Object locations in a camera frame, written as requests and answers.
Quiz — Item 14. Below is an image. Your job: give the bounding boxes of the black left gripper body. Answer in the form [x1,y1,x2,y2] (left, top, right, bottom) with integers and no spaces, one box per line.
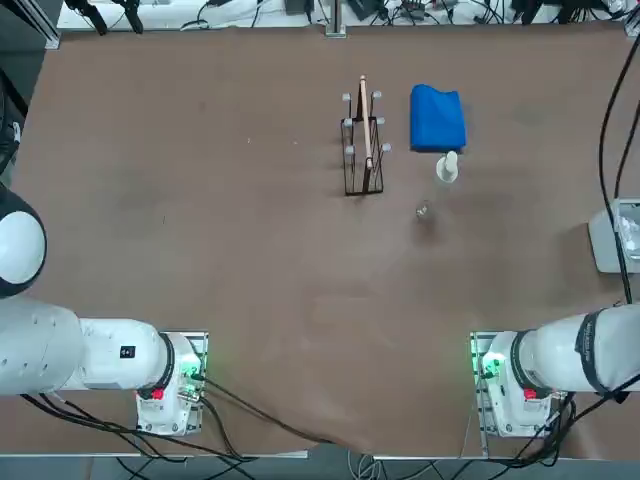
[0,118,23,174]

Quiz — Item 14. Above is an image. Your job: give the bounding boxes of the white used tissue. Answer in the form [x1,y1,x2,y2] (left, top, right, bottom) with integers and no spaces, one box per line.
[616,213,640,262]

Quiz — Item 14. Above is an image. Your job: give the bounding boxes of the stainless steel trash bin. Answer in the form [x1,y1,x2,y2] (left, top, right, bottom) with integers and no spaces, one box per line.
[587,196,640,275]

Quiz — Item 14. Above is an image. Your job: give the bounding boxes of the black stand leg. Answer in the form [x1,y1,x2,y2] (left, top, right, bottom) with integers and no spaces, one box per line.
[63,0,109,37]
[116,0,145,35]

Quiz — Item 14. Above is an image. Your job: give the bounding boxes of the folded blue cloth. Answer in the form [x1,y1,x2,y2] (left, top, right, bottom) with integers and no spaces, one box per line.
[409,82,468,154]

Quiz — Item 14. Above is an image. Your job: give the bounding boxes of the clear bottle with white cap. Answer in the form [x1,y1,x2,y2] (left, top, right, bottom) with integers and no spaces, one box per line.
[414,149,461,224]

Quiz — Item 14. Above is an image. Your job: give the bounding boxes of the aluminium frame rail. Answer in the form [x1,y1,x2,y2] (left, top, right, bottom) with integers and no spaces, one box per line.
[13,0,63,51]

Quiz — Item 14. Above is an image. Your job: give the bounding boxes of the aluminium camera post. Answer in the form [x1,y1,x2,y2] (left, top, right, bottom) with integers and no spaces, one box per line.
[324,0,349,39]

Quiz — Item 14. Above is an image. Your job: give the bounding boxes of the black wire cup rack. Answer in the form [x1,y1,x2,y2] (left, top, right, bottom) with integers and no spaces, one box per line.
[340,74,393,198]

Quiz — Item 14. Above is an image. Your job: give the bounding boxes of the thin black table cable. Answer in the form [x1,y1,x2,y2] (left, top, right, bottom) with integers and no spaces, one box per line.
[198,376,362,452]

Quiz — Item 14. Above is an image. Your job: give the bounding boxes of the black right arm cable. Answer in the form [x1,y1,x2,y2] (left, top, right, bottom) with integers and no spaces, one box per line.
[600,33,640,307]

